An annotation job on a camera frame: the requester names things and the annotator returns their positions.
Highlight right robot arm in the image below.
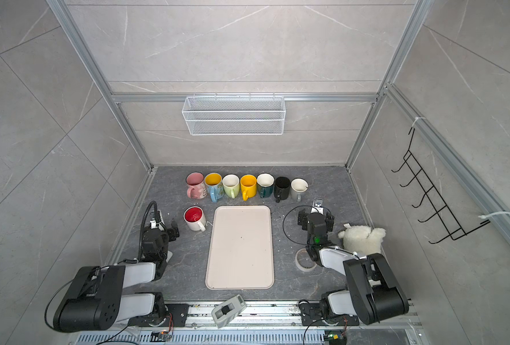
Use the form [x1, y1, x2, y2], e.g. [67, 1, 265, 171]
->
[282, 199, 410, 325]

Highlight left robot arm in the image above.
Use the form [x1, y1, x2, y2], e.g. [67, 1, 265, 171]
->
[45, 201, 180, 334]

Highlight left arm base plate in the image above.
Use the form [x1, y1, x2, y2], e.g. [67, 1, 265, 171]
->
[128, 303, 189, 328]

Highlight light green mug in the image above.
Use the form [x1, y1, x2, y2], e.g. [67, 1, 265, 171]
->
[222, 174, 241, 199]

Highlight grey camera box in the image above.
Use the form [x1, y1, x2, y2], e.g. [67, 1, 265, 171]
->
[211, 295, 247, 329]

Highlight dark green mug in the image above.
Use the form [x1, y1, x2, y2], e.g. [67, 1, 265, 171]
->
[256, 173, 275, 198]

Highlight white teddy bear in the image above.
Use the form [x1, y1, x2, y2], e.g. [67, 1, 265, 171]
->
[338, 224, 386, 256]

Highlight black wire hook rack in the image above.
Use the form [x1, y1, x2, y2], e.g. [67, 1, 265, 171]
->
[391, 128, 491, 245]

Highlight beige plastic tray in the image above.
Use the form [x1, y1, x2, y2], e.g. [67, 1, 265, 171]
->
[206, 206, 275, 290]

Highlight white wire mesh basket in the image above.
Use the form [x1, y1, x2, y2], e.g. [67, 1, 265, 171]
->
[182, 96, 287, 136]

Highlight white mug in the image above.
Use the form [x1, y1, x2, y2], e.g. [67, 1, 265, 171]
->
[183, 206, 207, 231]

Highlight pink patterned mug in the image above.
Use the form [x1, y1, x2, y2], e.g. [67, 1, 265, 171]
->
[186, 172, 207, 200]

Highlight yellow mug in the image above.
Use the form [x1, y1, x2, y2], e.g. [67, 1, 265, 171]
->
[240, 175, 257, 201]

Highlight tape roll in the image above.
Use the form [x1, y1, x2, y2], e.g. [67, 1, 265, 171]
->
[295, 248, 317, 273]

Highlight grey mug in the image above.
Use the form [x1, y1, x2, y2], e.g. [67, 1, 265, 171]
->
[290, 178, 309, 202]

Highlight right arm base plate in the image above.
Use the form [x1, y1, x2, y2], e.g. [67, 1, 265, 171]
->
[298, 300, 360, 326]

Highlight blue butterfly mug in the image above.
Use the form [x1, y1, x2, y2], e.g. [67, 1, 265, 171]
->
[204, 172, 224, 203]

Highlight black mug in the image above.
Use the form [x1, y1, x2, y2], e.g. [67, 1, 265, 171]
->
[274, 176, 291, 203]

